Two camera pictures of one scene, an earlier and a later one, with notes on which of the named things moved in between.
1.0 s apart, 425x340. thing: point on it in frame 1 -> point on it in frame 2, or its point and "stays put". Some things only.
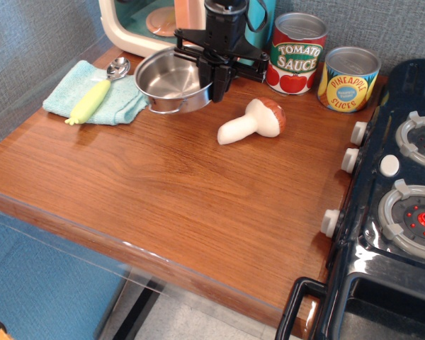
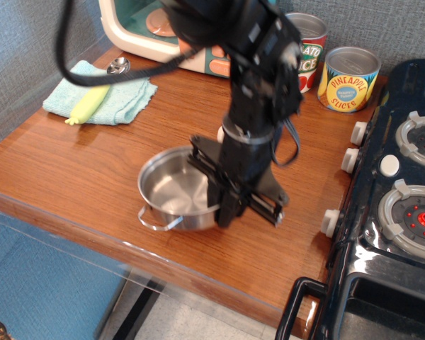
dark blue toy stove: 382,280 stays put
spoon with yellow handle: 118,66 stays put
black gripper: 224,38 -> 237,173
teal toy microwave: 149,26 stays put
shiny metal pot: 171,83 -> 173,194
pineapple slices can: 348,79 stays put
